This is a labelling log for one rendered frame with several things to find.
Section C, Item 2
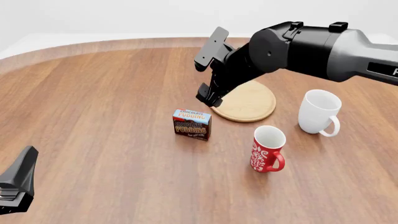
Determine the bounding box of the red mug with white pattern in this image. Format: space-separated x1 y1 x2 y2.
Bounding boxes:
248 125 287 174

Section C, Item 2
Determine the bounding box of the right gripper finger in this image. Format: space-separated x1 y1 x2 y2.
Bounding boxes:
210 93 224 108
195 82 213 104

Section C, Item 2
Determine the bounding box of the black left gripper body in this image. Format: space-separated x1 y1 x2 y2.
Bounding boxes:
0 181 35 215

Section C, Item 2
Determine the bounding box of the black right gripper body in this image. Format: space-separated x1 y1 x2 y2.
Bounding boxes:
207 67 240 99

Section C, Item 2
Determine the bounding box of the round wooden plate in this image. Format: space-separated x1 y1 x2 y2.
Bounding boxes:
210 79 277 123

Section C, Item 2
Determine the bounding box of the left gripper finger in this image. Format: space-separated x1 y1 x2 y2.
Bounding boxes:
0 145 39 195

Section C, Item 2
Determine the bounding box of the chocolate pudding box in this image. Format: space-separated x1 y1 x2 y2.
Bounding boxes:
172 108 213 142

